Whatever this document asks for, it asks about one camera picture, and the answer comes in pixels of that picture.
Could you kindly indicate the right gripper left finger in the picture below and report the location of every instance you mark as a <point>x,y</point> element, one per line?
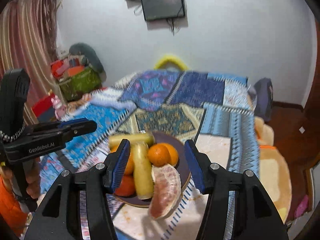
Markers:
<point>101,180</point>

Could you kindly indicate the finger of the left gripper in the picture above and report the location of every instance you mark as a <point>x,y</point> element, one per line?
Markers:
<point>80,129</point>
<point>72,122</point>

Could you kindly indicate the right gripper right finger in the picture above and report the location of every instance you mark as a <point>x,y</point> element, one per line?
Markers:
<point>211,180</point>

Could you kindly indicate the red tomato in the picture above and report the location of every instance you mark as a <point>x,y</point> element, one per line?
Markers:
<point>127,187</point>

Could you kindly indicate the large orange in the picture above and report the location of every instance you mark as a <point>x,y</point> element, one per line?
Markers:
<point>130,164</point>

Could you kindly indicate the yellow banana piece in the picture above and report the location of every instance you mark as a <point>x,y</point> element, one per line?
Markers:
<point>142,171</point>
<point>115,140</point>

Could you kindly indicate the pink grapefruit slice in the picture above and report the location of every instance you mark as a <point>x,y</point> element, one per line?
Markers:
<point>166,191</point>

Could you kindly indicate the small tangerine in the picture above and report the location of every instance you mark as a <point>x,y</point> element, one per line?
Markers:
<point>158,155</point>

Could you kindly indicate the medium orange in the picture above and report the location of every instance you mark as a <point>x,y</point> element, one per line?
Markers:
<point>174,156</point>

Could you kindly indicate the person left hand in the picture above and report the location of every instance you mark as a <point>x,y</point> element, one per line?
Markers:
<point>32,178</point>

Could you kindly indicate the pink toy figure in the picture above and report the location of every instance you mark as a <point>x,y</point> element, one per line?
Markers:
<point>59,107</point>

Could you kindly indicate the red box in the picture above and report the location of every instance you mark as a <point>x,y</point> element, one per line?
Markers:
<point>43,109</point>

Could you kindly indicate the purple round plate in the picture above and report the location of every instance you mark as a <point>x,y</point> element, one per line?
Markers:
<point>182,168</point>

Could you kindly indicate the green patterned box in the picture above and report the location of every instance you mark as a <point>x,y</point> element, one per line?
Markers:
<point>73,88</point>

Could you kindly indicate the yellow orange fleece blanket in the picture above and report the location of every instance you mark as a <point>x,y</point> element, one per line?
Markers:
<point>274,171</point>

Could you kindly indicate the blue patchwork bedspread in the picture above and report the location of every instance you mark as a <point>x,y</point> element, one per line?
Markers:
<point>212,109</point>

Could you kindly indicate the grey neck pillow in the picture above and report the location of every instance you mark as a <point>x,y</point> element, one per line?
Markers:
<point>90,54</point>

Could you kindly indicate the pink croc shoe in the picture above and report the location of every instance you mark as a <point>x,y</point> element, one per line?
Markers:
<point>302,207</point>

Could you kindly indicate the purple backpack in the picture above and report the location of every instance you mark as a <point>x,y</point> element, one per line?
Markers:
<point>264,90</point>

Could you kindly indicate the striped pink curtain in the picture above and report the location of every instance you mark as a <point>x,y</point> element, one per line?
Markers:
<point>28,41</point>

